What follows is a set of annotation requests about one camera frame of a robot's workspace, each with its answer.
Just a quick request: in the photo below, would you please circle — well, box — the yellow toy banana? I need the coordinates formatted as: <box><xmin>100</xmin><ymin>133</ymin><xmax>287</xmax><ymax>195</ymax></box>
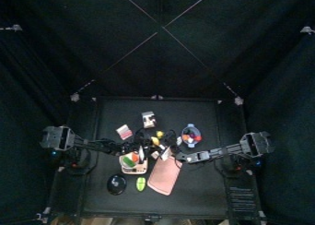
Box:
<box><xmin>149</xmin><ymin>130</ymin><xmax>165</xmax><ymax>148</ymax></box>

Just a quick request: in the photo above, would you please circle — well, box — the white toy knife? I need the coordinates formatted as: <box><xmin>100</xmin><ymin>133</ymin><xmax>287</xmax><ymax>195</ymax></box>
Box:
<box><xmin>137</xmin><ymin>145</ymin><xmax>147</xmax><ymax>162</ymax></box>

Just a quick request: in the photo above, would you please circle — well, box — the white toy spatula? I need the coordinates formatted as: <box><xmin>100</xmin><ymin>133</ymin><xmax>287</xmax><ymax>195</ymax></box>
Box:
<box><xmin>159</xmin><ymin>147</ymin><xmax>175</xmax><ymax>161</ymax></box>

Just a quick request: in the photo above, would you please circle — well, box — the blue-grey toy bowl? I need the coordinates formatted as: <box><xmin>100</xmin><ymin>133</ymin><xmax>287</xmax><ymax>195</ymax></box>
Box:
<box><xmin>180</xmin><ymin>123</ymin><xmax>203</xmax><ymax>149</ymax></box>

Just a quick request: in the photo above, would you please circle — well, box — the small printed toy box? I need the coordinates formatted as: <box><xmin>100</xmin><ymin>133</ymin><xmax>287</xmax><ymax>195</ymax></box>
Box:
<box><xmin>140</xmin><ymin>111</ymin><xmax>159</xmax><ymax>129</ymax></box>

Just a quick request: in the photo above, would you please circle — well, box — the pink red striped packet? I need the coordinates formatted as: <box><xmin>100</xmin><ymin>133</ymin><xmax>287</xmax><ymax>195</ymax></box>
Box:
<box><xmin>115</xmin><ymin>124</ymin><xmax>133</xmax><ymax>141</ymax></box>

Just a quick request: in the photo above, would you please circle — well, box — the green toy vegetable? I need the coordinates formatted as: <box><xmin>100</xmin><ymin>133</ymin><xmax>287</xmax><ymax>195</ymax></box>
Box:
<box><xmin>121</xmin><ymin>156</ymin><xmax>137</xmax><ymax>169</ymax></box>

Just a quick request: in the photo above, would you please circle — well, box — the pink cutting board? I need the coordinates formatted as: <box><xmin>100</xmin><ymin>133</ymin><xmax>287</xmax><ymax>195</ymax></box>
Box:
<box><xmin>147</xmin><ymin>156</ymin><xmax>184</xmax><ymax>196</ymax></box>

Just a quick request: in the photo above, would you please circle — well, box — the green toy pea pod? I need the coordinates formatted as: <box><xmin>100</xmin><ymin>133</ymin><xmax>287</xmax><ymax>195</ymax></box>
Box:
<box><xmin>135</xmin><ymin>176</ymin><xmax>148</xmax><ymax>193</ymax></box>

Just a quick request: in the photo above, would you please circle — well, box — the black round lid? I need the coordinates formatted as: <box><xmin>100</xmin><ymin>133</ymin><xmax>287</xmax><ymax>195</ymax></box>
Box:
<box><xmin>105</xmin><ymin>173</ymin><xmax>128</xmax><ymax>196</ymax></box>

